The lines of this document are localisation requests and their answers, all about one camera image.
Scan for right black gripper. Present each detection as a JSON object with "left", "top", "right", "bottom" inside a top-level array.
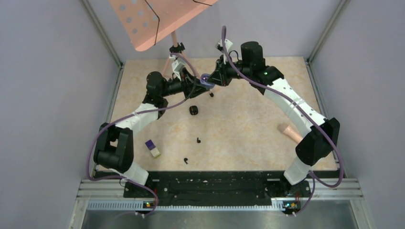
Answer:
[{"left": 206, "top": 55, "right": 251, "bottom": 88}]

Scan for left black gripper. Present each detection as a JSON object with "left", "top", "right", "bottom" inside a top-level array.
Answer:
[{"left": 160, "top": 67, "right": 210, "bottom": 99}]

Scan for purple earbud charging case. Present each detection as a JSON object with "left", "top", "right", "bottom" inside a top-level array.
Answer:
[{"left": 200, "top": 73, "right": 215, "bottom": 90}]

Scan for black earbud charging case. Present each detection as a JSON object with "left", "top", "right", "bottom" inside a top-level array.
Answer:
[{"left": 189, "top": 105, "right": 199, "bottom": 115}]

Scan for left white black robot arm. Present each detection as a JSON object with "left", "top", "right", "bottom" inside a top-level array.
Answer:
[{"left": 93, "top": 68, "right": 214, "bottom": 197}]

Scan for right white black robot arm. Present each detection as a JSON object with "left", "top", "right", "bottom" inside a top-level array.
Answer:
[{"left": 207, "top": 39, "right": 340, "bottom": 197}]

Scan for purple white small box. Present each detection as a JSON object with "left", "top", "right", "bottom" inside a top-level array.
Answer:
[{"left": 145, "top": 140, "right": 161, "bottom": 158}]

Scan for pink music stand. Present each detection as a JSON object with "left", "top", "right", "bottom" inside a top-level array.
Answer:
[{"left": 107, "top": 0, "right": 219, "bottom": 97}]

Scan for wooden toy microphone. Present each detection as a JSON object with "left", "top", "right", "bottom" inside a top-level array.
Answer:
[{"left": 277, "top": 123, "right": 303, "bottom": 144}]

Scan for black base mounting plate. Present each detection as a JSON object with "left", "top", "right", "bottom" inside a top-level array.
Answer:
[{"left": 124, "top": 171, "right": 310, "bottom": 207}]

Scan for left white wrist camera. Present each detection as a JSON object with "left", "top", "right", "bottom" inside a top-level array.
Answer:
[{"left": 169, "top": 55, "right": 185, "bottom": 79}]

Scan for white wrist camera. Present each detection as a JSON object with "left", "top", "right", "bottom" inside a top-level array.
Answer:
[
  {"left": 169, "top": 55, "right": 185, "bottom": 79},
  {"left": 215, "top": 39, "right": 233, "bottom": 64}
]

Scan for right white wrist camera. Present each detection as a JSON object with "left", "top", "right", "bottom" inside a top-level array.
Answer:
[{"left": 215, "top": 39, "right": 233, "bottom": 64}]

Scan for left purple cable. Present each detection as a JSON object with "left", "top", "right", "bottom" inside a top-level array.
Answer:
[{"left": 86, "top": 52, "right": 200, "bottom": 218}]

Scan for purple cable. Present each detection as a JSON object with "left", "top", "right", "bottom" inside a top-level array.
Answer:
[
  {"left": 221, "top": 26, "right": 344, "bottom": 217},
  {"left": 86, "top": 52, "right": 200, "bottom": 218}
]

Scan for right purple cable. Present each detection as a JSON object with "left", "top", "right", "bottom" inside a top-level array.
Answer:
[{"left": 221, "top": 26, "right": 344, "bottom": 217}]

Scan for aluminium frame rail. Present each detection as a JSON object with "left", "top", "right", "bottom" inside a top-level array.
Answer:
[{"left": 76, "top": 179, "right": 363, "bottom": 211}]

